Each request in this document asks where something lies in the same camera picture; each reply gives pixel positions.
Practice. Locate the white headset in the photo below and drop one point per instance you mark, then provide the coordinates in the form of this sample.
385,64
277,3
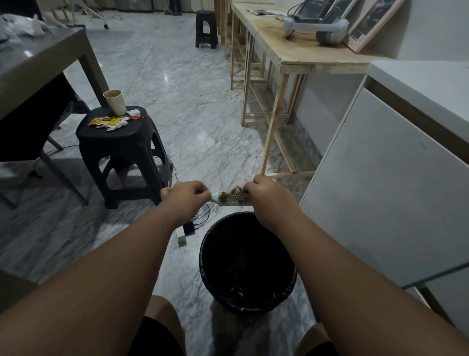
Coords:
315,24

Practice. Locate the person's left forearm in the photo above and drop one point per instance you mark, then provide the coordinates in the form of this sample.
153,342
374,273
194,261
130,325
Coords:
91,286

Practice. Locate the wooden framed picture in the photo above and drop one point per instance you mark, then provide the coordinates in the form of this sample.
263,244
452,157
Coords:
372,24

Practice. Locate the yellow snack wrapper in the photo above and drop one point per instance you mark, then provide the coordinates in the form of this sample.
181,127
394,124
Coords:
105,121

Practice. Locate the white plastic bag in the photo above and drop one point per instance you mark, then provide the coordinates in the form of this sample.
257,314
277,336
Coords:
20,24

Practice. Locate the black trash bin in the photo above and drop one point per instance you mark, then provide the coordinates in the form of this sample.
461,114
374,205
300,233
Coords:
248,262

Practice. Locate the light wooden table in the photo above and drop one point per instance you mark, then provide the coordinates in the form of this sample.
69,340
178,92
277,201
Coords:
282,73

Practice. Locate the small black plastic stool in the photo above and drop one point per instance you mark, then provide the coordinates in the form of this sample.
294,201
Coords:
206,29

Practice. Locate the person's left hand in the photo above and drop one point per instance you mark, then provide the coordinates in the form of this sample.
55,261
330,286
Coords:
185,204

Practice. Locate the clump of brown hair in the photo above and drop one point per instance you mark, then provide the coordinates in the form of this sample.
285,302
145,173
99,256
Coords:
235,190

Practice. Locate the beige paper cup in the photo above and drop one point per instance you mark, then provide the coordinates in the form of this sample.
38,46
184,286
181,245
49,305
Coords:
114,102

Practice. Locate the person's right forearm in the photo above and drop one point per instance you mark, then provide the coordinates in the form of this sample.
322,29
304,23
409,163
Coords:
362,293

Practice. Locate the crumpled white tissue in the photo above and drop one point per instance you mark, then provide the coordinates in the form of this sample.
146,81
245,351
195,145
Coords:
128,116

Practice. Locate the white power strip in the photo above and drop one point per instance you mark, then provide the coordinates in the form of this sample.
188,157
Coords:
180,237

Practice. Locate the black office chair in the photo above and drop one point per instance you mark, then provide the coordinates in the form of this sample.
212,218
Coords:
29,124

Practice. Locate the person's left leg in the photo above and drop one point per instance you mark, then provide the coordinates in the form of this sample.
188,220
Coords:
161,330

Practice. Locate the white hairbrush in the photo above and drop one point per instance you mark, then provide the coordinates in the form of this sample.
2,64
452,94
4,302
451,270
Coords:
228,198

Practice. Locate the white cabinet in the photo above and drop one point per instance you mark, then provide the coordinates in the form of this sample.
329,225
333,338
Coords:
395,176

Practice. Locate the person's right fingers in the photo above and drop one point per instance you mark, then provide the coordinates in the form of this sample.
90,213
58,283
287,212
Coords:
251,190

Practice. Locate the black framed stand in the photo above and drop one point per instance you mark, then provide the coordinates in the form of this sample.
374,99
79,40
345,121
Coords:
315,9

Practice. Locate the grey metal table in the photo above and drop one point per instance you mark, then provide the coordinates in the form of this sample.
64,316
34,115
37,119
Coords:
40,95

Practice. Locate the person's right hand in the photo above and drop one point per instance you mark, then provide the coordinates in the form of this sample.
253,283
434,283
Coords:
269,201

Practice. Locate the person's left fingers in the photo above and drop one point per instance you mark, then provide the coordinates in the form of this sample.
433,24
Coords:
199,194

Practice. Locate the black power adapter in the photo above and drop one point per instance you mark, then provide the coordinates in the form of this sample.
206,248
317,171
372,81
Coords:
188,227

